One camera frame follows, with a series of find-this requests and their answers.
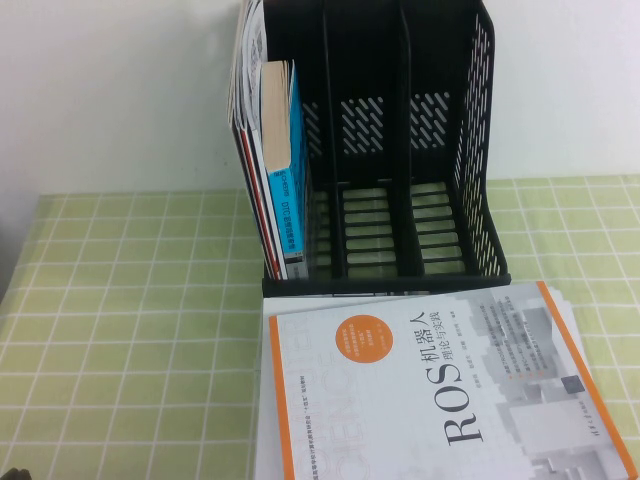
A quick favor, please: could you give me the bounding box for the white robot systems magazine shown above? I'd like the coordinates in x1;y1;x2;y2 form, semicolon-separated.
237;0;290;281

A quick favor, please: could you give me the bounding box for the blue paperback book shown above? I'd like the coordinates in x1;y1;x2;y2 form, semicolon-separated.
260;59;309;267

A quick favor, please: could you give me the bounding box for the thick white book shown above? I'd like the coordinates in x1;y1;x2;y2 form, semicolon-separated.
253;293;551;480

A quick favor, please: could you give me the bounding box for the black mesh book holder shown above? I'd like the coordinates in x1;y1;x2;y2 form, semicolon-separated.
232;0;515;298

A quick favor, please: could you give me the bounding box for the red thin book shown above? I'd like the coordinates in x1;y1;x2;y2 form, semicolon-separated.
234;0;276;279

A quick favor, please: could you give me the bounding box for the white orange ROS book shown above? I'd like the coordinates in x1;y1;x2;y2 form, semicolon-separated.
267;280;640;480

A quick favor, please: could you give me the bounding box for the green checkered tablecloth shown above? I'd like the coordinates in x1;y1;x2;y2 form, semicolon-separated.
0;174;640;480

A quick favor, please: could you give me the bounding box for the white magazine with fanned pages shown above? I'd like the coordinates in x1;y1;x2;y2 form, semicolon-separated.
547;284;591;361

